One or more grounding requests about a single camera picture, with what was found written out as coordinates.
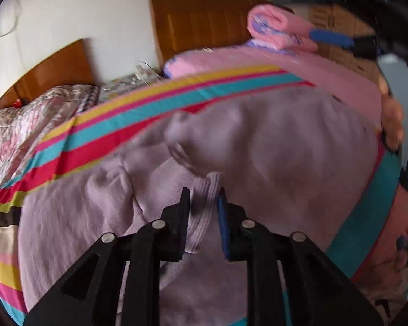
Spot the white power strip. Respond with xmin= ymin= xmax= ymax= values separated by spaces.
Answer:
xmin=135 ymin=62 xmax=157 ymax=79

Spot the lilac sweater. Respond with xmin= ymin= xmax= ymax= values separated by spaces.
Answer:
xmin=18 ymin=86 xmax=385 ymax=326

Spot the rolled pink quilt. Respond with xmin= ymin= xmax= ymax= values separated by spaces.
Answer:
xmin=248 ymin=4 xmax=318 ymax=50

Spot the purple floral pillow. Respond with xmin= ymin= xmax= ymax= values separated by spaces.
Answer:
xmin=246 ymin=39 xmax=318 ymax=57

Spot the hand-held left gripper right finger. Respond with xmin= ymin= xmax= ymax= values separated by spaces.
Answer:
xmin=217 ymin=190 xmax=384 ymax=326

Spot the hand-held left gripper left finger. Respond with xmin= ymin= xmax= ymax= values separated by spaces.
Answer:
xmin=23 ymin=187 xmax=191 ymax=326

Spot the light wooden wardrobe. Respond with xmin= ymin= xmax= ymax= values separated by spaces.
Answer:
xmin=308 ymin=0 xmax=381 ymax=79

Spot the person's right hand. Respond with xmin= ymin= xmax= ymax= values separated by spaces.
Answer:
xmin=377 ymin=71 xmax=406 ymax=151

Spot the colourful striped blanket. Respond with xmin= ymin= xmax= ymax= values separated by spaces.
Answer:
xmin=0 ymin=64 xmax=405 ymax=326

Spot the air conditioner cable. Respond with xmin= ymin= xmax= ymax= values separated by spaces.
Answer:
xmin=0 ymin=0 xmax=21 ymax=38

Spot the nightstand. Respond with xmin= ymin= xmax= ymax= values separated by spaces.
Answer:
xmin=98 ymin=70 xmax=164 ymax=102

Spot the padded wooden headboard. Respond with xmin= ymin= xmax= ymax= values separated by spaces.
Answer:
xmin=150 ymin=0 xmax=295 ymax=72

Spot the pink bedsheet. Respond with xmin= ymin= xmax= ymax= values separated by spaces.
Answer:
xmin=163 ymin=46 xmax=408 ymax=299

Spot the plain wooden headboard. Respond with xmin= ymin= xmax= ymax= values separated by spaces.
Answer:
xmin=0 ymin=38 xmax=96 ymax=123

